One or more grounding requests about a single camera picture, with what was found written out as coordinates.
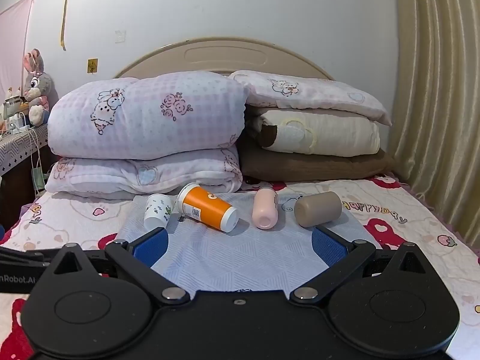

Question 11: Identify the white leaf-print paper cup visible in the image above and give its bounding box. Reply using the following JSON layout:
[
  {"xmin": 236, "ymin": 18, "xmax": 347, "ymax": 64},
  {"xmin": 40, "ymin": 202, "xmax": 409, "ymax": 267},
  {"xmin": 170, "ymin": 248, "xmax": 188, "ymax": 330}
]
[{"xmin": 144, "ymin": 193, "xmax": 175, "ymax": 231}]

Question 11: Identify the taupe plastic cup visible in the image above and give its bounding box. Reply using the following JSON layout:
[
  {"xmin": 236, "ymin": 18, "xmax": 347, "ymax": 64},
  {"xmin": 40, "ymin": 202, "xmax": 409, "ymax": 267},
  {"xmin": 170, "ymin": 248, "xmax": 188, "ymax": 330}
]
[{"xmin": 294, "ymin": 192, "xmax": 343, "ymax": 228}]

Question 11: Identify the orange and white cup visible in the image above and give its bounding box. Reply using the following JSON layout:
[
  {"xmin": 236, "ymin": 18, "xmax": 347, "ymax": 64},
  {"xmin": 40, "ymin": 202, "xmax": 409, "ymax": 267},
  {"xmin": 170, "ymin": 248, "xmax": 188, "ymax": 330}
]
[{"xmin": 176, "ymin": 183, "xmax": 239, "ymax": 233}]

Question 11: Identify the pink plastic cup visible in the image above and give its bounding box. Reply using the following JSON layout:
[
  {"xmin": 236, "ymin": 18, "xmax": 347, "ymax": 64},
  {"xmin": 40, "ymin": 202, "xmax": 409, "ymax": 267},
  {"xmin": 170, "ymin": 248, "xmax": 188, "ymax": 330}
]
[{"xmin": 251, "ymin": 188, "xmax": 278, "ymax": 230}]

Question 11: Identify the pink bear-print bedsheet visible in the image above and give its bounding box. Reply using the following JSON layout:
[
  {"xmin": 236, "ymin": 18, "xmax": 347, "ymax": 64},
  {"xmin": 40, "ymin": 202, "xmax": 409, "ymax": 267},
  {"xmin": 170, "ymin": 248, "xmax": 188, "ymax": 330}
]
[{"xmin": 1, "ymin": 176, "xmax": 479, "ymax": 359}]

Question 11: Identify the light blue patterned mat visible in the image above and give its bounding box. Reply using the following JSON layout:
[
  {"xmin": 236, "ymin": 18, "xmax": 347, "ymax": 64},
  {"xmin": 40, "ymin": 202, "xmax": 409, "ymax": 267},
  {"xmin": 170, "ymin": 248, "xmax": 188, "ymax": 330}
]
[{"xmin": 114, "ymin": 190, "xmax": 382, "ymax": 295}]

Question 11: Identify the pink floral folded blanket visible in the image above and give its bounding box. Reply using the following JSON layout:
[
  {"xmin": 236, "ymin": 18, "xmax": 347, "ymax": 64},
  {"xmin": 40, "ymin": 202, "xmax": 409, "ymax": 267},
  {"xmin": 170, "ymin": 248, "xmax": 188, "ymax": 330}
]
[{"xmin": 46, "ymin": 147, "xmax": 242, "ymax": 200}]

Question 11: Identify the bedside table with cloth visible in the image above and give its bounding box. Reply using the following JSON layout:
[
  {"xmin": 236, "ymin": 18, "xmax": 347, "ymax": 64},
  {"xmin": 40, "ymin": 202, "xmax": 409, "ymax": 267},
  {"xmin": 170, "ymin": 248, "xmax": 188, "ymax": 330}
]
[{"xmin": 1, "ymin": 124, "xmax": 49, "ymax": 231}]

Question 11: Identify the brown pillow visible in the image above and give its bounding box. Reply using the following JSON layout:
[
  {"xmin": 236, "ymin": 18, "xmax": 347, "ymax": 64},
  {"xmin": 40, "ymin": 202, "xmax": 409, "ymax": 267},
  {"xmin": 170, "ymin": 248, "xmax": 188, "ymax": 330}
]
[{"xmin": 238, "ymin": 147, "xmax": 395, "ymax": 182}]

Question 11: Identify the cream folded blanket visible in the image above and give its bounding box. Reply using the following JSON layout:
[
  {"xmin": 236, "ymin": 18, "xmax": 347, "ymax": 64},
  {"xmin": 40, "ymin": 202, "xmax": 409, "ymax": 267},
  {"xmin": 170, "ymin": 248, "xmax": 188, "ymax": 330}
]
[{"xmin": 250, "ymin": 108, "xmax": 381, "ymax": 158}]

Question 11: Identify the pink checked folded quilt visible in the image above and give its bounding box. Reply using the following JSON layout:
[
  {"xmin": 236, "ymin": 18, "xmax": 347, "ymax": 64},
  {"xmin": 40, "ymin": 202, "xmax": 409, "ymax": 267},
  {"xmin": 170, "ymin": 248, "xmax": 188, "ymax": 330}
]
[{"xmin": 47, "ymin": 71, "xmax": 249, "ymax": 160}]

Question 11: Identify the beige pleated curtain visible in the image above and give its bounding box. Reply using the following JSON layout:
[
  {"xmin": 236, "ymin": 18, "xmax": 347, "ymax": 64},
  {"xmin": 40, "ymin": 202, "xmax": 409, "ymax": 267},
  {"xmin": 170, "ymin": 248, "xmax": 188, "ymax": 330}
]
[{"xmin": 388, "ymin": 0, "xmax": 479, "ymax": 248}]

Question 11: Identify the pink bunny-print pillow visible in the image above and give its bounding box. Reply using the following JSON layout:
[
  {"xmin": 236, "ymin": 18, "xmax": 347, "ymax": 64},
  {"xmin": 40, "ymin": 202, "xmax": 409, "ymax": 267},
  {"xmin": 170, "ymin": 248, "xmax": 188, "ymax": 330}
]
[{"xmin": 229, "ymin": 70, "xmax": 392, "ymax": 127}]

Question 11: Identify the grey bunny plush toy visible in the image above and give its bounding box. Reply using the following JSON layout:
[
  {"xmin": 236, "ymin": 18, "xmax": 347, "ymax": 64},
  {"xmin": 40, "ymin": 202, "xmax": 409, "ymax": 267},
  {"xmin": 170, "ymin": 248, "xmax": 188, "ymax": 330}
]
[{"xmin": 23, "ymin": 49, "xmax": 53, "ymax": 127}]

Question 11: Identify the beige wooden headboard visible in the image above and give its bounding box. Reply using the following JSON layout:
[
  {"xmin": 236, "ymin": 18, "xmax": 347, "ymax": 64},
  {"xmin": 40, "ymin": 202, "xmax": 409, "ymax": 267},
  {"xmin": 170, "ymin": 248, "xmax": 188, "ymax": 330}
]
[{"xmin": 116, "ymin": 37, "xmax": 332, "ymax": 80}]

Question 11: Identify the pink hanging cloth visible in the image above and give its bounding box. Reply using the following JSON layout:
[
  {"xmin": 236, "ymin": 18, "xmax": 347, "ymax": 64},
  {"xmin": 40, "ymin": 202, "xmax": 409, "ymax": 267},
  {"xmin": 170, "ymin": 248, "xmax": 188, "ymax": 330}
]
[{"xmin": 0, "ymin": 0, "xmax": 34, "ymax": 101}]

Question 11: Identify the white charging cable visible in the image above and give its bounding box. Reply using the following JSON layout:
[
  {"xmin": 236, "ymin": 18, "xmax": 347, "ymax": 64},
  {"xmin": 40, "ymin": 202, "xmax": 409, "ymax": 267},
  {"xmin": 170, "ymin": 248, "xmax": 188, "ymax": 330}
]
[{"xmin": 14, "ymin": 111, "xmax": 44, "ymax": 196}]

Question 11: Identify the yellow wall outlet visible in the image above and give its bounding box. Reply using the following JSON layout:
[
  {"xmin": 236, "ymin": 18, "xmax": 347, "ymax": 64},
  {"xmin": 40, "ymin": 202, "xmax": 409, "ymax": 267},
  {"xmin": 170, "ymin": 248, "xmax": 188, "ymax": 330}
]
[{"xmin": 87, "ymin": 58, "xmax": 98, "ymax": 74}]

